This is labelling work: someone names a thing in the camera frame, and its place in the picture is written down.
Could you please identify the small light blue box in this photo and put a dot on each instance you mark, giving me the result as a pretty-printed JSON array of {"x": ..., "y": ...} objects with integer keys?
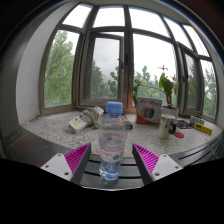
[{"x": 196, "y": 120}]

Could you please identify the long yellow box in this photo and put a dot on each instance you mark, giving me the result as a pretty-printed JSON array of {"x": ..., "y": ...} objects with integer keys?
[{"x": 203, "y": 128}]

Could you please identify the red white filament spool box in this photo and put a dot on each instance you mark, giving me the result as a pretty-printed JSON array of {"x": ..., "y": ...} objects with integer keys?
[{"x": 149, "y": 110}]

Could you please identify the black lattice mat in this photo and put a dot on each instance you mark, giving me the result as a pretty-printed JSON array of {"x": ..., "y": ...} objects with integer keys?
[{"x": 183, "y": 124}]

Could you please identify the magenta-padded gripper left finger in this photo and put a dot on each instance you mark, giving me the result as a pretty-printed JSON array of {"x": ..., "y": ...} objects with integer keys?
[{"x": 63, "y": 165}]

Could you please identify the flat round red coaster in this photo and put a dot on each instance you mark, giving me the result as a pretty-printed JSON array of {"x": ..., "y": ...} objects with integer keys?
[{"x": 179, "y": 135}]

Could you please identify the clear blue-capped water bottle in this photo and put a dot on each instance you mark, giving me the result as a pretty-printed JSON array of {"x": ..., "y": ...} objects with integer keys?
[{"x": 112, "y": 140}]

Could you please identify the dark colourful book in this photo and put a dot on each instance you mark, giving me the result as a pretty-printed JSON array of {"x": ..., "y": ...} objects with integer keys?
[{"x": 128, "y": 124}]

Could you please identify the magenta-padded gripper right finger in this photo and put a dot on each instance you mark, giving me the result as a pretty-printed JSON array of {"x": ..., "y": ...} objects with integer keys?
[{"x": 160, "y": 166}]

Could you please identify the red-flowered plant in white pot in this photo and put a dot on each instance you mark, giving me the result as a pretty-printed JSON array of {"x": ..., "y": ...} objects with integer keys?
[{"x": 166, "y": 86}]

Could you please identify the grey framed bay window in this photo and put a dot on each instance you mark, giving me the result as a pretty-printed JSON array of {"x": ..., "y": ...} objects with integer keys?
[{"x": 128, "y": 50}]

